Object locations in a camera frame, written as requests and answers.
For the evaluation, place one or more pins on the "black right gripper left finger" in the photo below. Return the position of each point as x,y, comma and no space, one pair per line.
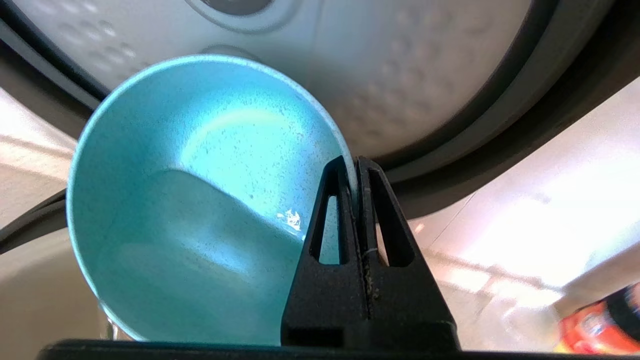
325,300

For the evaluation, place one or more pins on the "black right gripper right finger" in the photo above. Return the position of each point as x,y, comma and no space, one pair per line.
405,300

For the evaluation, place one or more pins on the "blue bowl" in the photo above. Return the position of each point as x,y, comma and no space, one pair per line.
175,225

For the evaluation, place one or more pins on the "yellow orange detergent bottle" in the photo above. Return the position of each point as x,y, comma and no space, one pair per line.
600,325

